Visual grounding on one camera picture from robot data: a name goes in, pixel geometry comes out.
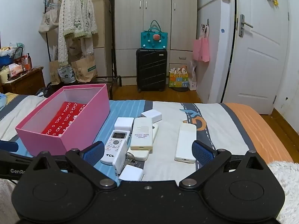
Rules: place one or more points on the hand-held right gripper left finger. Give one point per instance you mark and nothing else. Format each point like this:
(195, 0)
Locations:
(93, 152)

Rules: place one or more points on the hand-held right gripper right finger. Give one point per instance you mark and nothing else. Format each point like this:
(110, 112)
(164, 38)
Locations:
(202, 154)

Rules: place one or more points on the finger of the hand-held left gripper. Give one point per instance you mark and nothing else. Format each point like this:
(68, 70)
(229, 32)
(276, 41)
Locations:
(9, 147)

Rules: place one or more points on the white remote with small screen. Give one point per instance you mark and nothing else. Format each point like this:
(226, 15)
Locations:
(185, 142)

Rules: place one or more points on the pale remote with round button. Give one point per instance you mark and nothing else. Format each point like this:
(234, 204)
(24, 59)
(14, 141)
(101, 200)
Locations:
(116, 144)

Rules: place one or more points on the pink cardboard box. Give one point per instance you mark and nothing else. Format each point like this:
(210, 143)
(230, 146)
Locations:
(81, 126)

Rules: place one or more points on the silver key bunch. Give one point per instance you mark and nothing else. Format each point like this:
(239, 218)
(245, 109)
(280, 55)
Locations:
(129, 156)

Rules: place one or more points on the white charger cube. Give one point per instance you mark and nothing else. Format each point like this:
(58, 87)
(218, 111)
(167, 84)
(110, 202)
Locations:
(130, 173)
(151, 115)
(122, 123)

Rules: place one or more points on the cream remote with purple buttons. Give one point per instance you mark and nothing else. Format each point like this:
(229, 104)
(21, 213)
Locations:
(140, 142)
(140, 155)

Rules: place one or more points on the striped bed sheet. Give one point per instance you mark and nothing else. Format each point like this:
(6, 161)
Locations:
(163, 168)

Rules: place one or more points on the red printed paper bag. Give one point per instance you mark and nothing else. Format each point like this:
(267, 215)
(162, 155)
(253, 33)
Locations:
(63, 119)

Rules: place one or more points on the wooden nightstand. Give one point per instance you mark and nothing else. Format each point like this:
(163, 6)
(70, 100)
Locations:
(25, 84)

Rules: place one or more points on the dark plastic bag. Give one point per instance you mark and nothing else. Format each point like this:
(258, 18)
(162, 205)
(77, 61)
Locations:
(46, 89)

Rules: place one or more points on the colourful gift bag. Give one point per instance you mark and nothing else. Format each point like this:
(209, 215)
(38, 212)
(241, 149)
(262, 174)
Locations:
(178, 80)

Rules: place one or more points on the orange tissue box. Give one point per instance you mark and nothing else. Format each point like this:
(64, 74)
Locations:
(15, 70)

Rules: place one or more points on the large brown paper bag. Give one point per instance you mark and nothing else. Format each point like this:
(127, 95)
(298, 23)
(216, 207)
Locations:
(81, 71)

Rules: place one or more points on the red box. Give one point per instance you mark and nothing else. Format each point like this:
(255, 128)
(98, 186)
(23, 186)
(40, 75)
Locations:
(24, 61)

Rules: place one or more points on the small brown paper bag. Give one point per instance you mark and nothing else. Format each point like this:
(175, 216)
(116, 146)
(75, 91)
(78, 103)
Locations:
(53, 72)

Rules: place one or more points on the white fluffy blanket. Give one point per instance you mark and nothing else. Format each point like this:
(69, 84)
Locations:
(287, 182)

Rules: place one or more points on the black suitcase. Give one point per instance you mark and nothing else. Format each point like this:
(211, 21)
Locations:
(151, 70)

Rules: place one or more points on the black clothes rack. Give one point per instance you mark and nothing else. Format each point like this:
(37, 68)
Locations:
(112, 51)

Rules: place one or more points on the pink shopping bag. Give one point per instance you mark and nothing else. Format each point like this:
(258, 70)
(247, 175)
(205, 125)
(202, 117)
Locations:
(202, 49)

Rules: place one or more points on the white door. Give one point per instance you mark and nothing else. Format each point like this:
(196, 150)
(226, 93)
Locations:
(257, 63)

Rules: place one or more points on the teal handbag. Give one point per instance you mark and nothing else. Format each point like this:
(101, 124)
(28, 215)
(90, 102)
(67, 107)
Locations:
(147, 39)

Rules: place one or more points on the canvas tote bag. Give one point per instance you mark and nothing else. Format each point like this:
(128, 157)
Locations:
(48, 21)

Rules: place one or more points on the white knitted cardigan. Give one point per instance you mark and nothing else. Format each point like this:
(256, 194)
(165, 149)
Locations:
(77, 9)

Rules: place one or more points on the white wardrobe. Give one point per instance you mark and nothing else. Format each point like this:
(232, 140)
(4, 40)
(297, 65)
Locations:
(158, 4)

